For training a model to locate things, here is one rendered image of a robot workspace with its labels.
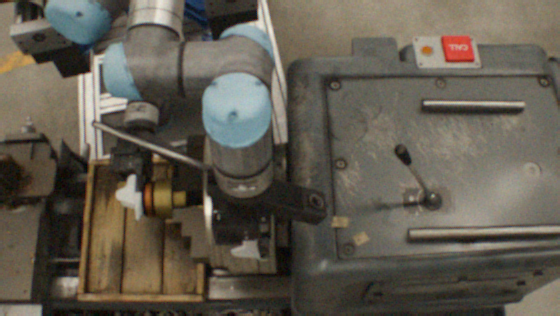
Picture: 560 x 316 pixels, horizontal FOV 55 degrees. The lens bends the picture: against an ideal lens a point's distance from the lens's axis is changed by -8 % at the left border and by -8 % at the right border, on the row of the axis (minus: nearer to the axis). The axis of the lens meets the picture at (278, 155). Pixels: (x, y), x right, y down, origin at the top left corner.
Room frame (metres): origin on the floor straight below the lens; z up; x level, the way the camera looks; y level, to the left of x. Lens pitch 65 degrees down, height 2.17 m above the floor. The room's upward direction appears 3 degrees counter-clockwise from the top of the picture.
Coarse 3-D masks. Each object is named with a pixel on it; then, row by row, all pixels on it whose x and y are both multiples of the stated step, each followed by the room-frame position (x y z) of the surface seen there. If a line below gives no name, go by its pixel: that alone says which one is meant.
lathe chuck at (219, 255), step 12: (204, 156) 0.44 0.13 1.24; (204, 180) 0.40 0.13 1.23; (204, 192) 0.37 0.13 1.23; (204, 204) 0.35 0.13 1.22; (204, 216) 0.34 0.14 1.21; (216, 252) 0.28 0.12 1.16; (228, 252) 0.28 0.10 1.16; (216, 264) 0.27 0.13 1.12; (228, 264) 0.27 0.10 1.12; (240, 264) 0.27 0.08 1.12; (252, 264) 0.27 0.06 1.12
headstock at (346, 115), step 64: (320, 64) 0.61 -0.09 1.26; (384, 64) 0.61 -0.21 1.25; (512, 64) 0.60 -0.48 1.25; (320, 128) 0.48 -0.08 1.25; (384, 128) 0.47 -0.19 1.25; (448, 128) 0.46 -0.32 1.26; (512, 128) 0.46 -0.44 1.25; (384, 192) 0.35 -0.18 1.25; (448, 192) 0.34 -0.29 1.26; (512, 192) 0.33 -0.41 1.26; (320, 256) 0.24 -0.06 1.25; (384, 256) 0.23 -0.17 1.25; (448, 256) 0.22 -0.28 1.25; (512, 256) 0.21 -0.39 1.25
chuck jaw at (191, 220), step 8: (192, 208) 0.39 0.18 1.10; (200, 208) 0.39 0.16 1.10; (176, 216) 0.38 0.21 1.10; (184, 216) 0.38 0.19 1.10; (192, 216) 0.37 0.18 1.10; (200, 216) 0.37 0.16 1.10; (176, 224) 0.36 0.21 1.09; (184, 224) 0.36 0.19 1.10; (192, 224) 0.36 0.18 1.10; (200, 224) 0.36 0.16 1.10; (184, 232) 0.34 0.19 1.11; (192, 232) 0.34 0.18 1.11; (200, 232) 0.34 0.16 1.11; (184, 240) 0.33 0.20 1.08; (192, 240) 0.32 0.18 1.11; (200, 240) 0.32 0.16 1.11; (192, 248) 0.31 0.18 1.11; (200, 248) 0.31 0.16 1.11; (192, 256) 0.29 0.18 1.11; (200, 256) 0.29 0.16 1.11; (208, 256) 0.29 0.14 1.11
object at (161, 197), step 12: (168, 180) 0.45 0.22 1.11; (144, 192) 0.43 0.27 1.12; (156, 192) 0.42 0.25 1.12; (168, 192) 0.42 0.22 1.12; (180, 192) 0.42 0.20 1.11; (144, 204) 0.40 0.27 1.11; (156, 204) 0.40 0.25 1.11; (168, 204) 0.40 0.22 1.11; (180, 204) 0.40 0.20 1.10; (168, 216) 0.38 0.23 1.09
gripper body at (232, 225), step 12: (216, 192) 0.27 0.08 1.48; (264, 192) 0.27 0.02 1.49; (216, 204) 0.28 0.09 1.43; (228, 204) 0.27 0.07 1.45; (240, 204) 0.26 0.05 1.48; (216, 216) 0.26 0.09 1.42; (228, 216) 0.26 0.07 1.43; (240, 216) 0.26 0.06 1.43; (252, 216) 0.26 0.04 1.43; (264, 216) 0.26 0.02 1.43; (216, 228) 0.24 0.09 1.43; (228, 228) 0.24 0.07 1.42; (240, 228) 0.24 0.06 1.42; (252, 228) 0.24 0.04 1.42; (264, 228) 0.24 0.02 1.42; (216, 240) 0.24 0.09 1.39; (228, 240) 0.23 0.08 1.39; (240, 240) 0.24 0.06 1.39; (252, 240) 0.24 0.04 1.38
